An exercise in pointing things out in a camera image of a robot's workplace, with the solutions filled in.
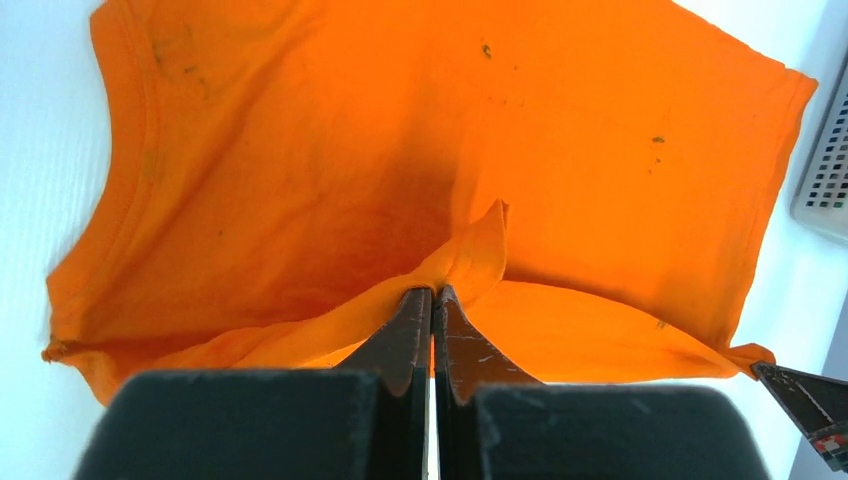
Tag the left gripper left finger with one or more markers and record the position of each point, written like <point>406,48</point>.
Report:
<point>366,418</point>

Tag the orange t shirt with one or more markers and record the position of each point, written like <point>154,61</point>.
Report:
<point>593,178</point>

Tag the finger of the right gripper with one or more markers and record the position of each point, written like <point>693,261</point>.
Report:
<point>816,404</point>

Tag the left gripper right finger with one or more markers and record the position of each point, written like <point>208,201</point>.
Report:
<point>495,421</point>

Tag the white plastic basket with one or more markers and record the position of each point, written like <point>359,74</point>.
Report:
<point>820,202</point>

